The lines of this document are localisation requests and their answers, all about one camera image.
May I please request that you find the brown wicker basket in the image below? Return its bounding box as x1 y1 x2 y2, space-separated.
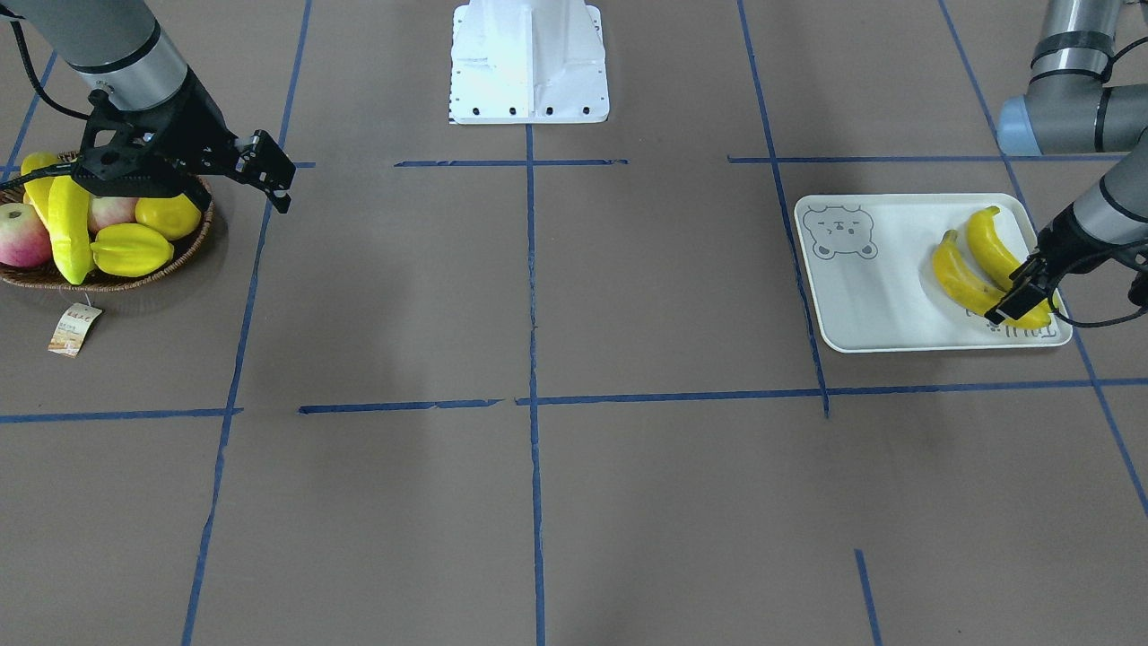
3 153 214 291

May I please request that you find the yellow lemon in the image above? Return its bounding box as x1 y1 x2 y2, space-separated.
135 195 204 241

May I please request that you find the yellow banana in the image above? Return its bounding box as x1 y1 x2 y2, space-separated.
47 176 95 285
944 207 1021 316
929 223 1021 318
21 151 61 228

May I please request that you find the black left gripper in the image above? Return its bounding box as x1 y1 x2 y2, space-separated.
984 204 1109 326

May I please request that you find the paper price tag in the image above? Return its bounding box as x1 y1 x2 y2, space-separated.
47 302 103 357

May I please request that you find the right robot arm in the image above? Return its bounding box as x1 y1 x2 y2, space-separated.
3 1 296 213

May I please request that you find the white rectangular bear tray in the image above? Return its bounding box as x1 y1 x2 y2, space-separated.
793 193 1073 355

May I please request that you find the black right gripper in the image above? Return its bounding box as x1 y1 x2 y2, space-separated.
70 71 298 215

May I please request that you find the red pink apple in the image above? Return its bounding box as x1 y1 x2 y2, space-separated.
1 202 53 268

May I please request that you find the yellow starfruit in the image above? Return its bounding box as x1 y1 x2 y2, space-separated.
91 223 174 278

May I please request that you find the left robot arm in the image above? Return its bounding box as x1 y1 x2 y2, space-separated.
987 1 1147 324

